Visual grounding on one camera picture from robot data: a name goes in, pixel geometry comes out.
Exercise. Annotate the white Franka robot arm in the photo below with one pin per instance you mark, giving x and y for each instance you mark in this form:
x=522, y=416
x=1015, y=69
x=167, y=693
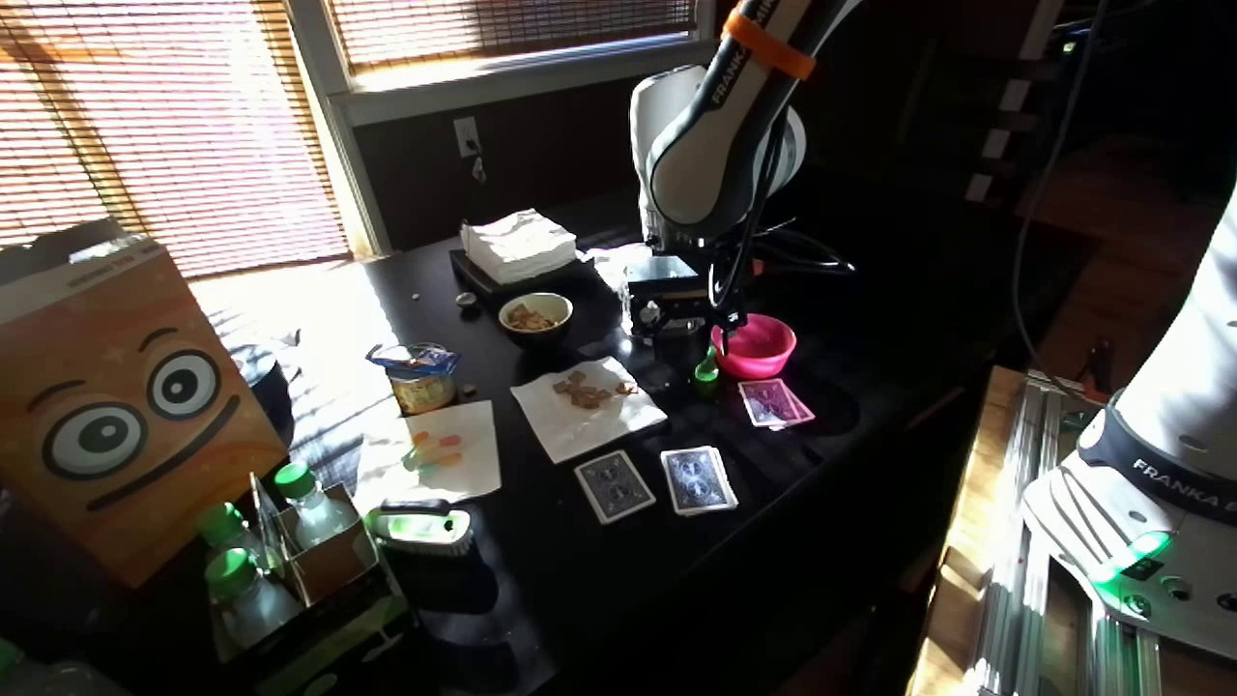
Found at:
x=700, y=154

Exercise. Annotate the white green small device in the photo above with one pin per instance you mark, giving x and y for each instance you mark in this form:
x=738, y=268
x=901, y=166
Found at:
x=421, y=528

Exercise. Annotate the orange cardboard box with face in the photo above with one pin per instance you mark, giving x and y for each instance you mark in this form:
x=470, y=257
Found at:
x=119, y=411

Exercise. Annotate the brown slatted window blind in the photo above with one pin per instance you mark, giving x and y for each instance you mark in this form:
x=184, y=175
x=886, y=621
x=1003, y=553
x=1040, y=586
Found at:
x=167, y=130
x=517, y=25

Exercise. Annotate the purple back playing card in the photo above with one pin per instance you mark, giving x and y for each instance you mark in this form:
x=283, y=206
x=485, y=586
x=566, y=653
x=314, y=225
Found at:
x=776, y=404

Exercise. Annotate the plain white serviette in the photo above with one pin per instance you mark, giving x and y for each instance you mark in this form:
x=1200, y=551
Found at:
x=587, y=430

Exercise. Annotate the green cap clear bottle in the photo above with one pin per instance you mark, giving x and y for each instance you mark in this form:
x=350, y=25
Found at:
x=239, y=586
x=314, y=514
x=222, y=528

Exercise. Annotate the pink plastic bowl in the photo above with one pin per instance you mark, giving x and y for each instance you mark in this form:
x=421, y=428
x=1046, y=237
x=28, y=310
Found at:
x=761, y=350

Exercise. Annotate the green black bottle carrier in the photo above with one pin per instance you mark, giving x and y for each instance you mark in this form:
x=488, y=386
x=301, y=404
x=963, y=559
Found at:
x=350, y=621

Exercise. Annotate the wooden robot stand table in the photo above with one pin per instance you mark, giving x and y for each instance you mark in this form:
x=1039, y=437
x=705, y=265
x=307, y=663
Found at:
x=962, y=567

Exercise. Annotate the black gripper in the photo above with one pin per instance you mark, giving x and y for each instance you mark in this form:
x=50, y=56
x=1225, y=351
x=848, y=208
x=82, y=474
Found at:
x=691, y=310

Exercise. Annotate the white serviette with orange print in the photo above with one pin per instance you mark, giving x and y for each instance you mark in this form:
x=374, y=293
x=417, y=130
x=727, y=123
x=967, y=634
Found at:
x=452, y=451

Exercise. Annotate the white wall outlet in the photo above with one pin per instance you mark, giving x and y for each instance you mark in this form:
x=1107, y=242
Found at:
x=467, y=135

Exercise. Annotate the white paper napkin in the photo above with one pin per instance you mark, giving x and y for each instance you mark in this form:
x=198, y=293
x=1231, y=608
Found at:
x=609, y=265

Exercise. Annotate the black tray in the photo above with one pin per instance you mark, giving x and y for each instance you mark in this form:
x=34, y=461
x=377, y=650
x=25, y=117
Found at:
x=481, y=288

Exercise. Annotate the brown snack pieces pile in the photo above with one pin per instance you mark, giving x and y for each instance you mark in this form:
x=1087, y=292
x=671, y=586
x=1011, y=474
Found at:
x=591, y=390

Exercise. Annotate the metal rail frame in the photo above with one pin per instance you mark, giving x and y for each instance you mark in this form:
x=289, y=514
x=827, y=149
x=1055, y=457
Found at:
x=1020, y=604

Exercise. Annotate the blue back playing card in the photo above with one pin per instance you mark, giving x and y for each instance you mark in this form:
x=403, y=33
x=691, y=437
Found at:
x=699, y=482
x=615, y=487

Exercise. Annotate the black round container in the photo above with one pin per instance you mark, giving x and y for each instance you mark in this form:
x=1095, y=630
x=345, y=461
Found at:
x=271, y=398

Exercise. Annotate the black rack with white labels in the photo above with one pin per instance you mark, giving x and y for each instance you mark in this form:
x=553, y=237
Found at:
x=1020, y=98

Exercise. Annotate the tin can with blue label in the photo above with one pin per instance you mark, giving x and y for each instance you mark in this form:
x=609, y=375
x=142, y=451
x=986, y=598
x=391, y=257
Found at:
x=423, y=380

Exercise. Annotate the small bowl with snack pieces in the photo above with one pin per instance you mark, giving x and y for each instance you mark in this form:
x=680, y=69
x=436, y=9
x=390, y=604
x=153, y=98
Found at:
x=537, y=313

